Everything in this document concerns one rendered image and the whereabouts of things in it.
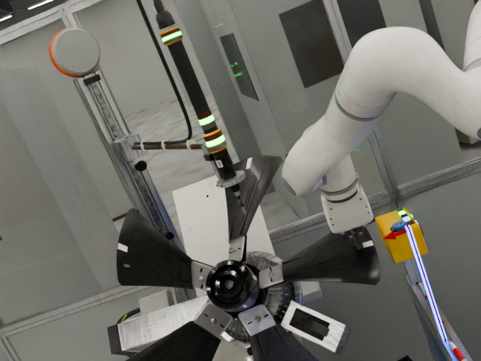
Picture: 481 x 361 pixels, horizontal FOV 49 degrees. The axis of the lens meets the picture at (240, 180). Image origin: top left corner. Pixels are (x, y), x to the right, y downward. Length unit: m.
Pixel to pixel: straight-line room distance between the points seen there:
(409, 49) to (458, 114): 0.11
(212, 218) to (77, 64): 0.67
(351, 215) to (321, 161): 0.25
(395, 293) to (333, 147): 1.32
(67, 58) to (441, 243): 1.51
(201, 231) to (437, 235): 0.96
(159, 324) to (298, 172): 0.68
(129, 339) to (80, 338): 0.86
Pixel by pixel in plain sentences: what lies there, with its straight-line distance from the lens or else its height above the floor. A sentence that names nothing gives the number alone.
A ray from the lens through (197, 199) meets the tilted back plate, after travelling 1.67.
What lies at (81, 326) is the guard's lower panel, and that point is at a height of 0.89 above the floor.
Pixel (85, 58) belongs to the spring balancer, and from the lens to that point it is 1.83.
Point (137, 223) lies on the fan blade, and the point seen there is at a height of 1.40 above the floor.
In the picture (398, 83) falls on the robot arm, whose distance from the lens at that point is 0.77.
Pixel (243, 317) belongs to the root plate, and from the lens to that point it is 1.29.
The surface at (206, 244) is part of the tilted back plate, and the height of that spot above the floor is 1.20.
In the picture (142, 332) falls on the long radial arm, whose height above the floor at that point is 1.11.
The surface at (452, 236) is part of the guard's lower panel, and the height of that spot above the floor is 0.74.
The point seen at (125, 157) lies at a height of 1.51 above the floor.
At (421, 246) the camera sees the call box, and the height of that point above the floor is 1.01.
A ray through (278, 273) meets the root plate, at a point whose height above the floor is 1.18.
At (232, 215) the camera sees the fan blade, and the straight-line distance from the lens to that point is 1.41.
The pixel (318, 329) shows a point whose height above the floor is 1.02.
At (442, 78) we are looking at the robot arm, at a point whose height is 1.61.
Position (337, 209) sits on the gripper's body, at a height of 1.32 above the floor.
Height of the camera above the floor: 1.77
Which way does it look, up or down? 15 degrees down
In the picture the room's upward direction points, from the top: 22 degrees counter-clockwise
